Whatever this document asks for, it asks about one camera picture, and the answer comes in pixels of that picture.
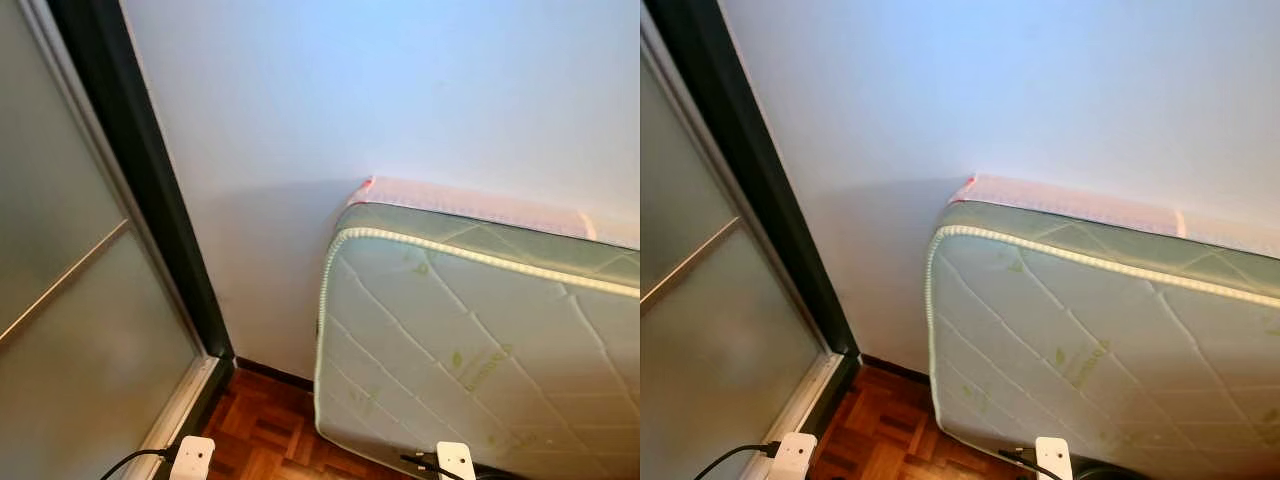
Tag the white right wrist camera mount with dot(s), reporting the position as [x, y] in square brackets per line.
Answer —
[456, 462]
[1054, 460]

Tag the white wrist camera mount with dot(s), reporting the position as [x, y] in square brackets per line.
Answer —
[456, 462]
[1054, 460]
[795, 458]
[193, 460]

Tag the pink white covered mattress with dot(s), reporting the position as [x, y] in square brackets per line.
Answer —
[470, 205]
[1070, 205]

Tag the white quilted mattress green trim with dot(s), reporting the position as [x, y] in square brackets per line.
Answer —
[480, 340]
[1100, 350]

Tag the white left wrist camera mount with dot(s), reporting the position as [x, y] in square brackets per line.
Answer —
[193, 460]
[795, 458]

